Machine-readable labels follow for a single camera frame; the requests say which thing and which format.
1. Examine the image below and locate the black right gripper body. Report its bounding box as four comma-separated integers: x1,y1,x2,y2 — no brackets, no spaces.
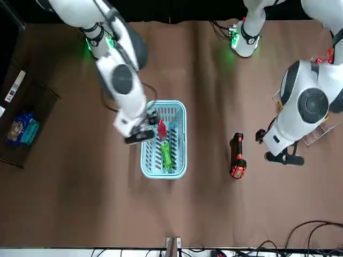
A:
145,108,159,128

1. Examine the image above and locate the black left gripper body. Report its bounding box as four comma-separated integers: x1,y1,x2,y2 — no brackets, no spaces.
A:
256,129,268,145

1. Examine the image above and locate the orange black barcode scanner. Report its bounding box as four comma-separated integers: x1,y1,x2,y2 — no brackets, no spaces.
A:
229,132,249,179

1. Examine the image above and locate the light blue plastic basket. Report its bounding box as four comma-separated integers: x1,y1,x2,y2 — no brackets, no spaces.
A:
140,100,188,180

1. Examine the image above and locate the teal snack packet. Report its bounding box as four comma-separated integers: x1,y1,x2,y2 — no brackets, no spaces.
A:
20,119,40,146

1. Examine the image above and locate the small white snack carton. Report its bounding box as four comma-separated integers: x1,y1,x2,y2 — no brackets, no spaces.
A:
4,69,27,103

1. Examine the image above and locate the clear acrylic shelf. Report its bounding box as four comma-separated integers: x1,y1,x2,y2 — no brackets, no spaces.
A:
272,55,336,147

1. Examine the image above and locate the blue cookie packet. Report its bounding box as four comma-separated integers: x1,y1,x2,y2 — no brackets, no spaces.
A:
6,110,35,147

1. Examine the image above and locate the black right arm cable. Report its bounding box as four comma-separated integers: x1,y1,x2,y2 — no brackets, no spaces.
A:
100,80,159,113

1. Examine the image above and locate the black desk cable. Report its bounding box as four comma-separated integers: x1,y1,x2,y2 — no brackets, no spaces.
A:
284,220,343,252

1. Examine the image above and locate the black wire basket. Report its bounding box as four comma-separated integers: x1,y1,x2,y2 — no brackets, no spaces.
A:
0,63,61,170

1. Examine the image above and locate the aluminium profile post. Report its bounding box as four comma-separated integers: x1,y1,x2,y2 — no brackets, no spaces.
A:
165,236,182,257
0,0,27,31

